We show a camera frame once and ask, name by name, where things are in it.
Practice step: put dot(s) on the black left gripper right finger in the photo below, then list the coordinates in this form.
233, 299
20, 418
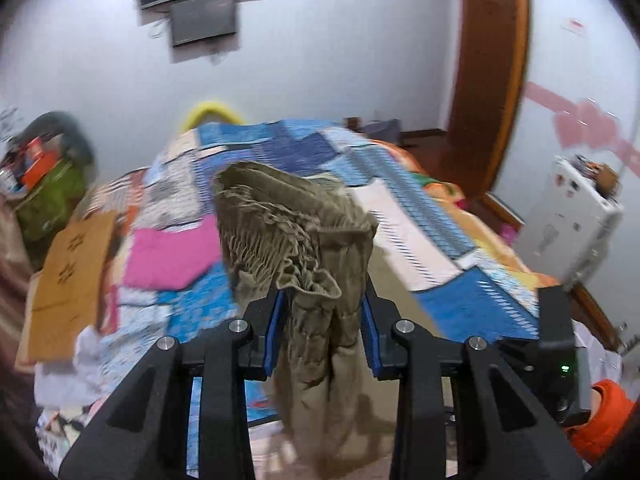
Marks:
502, 430

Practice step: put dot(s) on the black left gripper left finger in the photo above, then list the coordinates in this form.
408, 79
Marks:
141, 430

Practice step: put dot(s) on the olive green pants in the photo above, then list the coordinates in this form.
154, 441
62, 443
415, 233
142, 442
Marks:
310, 239

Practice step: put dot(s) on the orange sleeve forearm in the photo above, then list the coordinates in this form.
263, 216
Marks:
611, 408

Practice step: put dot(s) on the white appliance with stickers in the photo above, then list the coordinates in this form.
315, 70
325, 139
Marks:
567, 232

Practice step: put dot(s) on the wooden lap tray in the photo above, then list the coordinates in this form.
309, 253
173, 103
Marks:
73, 291

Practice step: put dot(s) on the orange floral blanket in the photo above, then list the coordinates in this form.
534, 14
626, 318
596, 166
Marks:
465, 199

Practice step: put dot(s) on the blue patchwork bedspread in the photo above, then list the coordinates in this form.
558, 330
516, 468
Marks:
420, 255

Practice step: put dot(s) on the pink folded garment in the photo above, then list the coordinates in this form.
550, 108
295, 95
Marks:
172, 260

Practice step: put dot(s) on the small dark side table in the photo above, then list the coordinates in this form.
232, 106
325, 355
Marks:
383, 130

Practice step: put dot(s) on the yellow curved headboard item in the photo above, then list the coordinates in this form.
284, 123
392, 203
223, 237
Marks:
210, 109

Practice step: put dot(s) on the brown wooden door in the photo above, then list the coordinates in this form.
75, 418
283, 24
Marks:
492, 41

